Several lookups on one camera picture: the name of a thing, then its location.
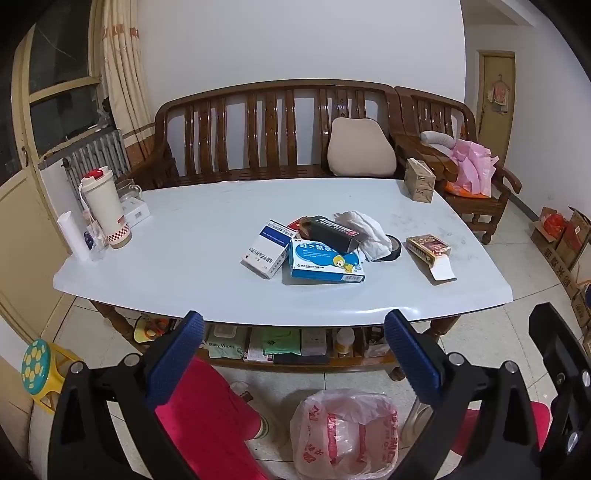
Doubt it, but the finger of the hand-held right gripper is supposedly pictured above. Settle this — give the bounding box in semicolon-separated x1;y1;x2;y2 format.
529;302;591;459

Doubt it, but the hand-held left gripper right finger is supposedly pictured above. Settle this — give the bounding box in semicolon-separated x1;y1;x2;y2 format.
385;310;561;480

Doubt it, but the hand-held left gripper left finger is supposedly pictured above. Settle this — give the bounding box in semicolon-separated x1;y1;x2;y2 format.
47;310;204;480

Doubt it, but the white red printed plastic bag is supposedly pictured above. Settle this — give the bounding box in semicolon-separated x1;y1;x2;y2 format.
290;388;400;480

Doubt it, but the red gold box white flap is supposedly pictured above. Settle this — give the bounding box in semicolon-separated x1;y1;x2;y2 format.
406;234;458;282

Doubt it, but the white tissue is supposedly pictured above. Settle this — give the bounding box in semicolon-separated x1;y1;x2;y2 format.
333;210;393;261

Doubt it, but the blue cartoon medicine box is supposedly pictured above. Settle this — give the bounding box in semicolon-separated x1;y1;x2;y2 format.
288;237;367;284

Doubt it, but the white and blue medicine box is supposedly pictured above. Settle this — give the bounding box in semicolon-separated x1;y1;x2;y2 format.
240;219;298;280

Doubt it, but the black box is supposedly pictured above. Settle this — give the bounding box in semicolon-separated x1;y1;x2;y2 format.
300;215;365;254

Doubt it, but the yellow orange toy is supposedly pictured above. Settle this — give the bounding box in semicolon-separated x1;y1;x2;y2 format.
134;316;172;344

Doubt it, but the printed cardboard box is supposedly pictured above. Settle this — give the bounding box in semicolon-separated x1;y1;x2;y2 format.
541;207;591;300
571;286;591;342

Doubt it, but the wet wipes pack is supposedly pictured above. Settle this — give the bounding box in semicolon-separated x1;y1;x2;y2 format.
205;325;247;360

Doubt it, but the person's left leg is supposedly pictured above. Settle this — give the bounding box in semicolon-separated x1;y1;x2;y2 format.
154;355;269;480

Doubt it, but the person's leg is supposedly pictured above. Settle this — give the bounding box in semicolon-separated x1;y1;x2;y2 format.
450;401;552;455
154;355;269;480

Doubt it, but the white red flat box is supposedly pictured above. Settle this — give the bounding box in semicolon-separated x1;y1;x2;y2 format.
245;329;269;363

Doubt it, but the person's right leg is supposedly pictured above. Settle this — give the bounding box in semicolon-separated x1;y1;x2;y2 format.
450;401;552;455

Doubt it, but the white topped wooden table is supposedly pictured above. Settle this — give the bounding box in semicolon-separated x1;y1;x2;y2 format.
53;178;513;381

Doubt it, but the green packet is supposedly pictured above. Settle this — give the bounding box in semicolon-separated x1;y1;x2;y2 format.
262;329;302;356

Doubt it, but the black tape roll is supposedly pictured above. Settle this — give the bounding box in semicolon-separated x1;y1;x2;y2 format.
376;234;403;264

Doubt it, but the person's white shoe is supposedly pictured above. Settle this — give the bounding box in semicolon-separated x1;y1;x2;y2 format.
231;381;287;446

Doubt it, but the open cardboard box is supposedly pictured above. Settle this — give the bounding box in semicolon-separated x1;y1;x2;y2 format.
530;208;571;254

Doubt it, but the clear plastic case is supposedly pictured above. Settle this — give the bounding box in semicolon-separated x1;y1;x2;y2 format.
85;222;110;262

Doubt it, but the yellow green plastic stool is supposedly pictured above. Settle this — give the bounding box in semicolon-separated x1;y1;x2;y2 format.
21;338;86;414

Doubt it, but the small white box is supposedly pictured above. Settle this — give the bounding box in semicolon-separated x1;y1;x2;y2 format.
121;198;151;228

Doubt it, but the wooden armchair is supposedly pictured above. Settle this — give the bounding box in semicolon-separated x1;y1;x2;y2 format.
390;86;522;245

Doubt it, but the white paper roll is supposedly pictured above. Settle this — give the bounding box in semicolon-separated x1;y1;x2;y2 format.
57;211;88;261

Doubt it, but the white tumbler with red lid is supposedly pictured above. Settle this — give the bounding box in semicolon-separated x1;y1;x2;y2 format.
78;167;134;250

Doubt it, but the orange seat cushion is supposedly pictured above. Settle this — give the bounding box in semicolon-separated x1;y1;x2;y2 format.
444;182;490;200

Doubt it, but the brown cardboard tissue box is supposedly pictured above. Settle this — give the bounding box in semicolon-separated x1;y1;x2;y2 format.
404;158;436;204

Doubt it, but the glass jar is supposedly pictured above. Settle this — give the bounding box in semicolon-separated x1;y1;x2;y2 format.
115;179;143;204

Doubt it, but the pink plastic bag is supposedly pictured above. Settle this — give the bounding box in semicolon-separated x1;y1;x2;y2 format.
443;139;500;197

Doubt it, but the beige cushion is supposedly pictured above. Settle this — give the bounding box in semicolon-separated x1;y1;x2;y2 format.
327;117;398;177

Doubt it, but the grey radiator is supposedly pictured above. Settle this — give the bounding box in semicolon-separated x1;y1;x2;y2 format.
62;129;132;204

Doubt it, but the grey pillow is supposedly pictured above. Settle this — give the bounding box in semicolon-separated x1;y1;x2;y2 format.
419;131;458;151

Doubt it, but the yellow door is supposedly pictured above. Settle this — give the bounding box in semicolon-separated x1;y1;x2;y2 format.
475;50;517;162

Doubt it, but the pink door ornament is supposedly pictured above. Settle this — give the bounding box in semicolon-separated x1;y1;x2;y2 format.
488;74;511;114

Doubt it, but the wooden slatted bench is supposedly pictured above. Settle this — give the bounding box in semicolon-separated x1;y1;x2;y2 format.
121;79;407;192

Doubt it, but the cream curtain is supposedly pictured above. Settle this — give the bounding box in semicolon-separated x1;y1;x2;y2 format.
99;0;155;160

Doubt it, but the yellow framed window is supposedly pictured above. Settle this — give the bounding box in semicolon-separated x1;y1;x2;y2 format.
0;18;116;185

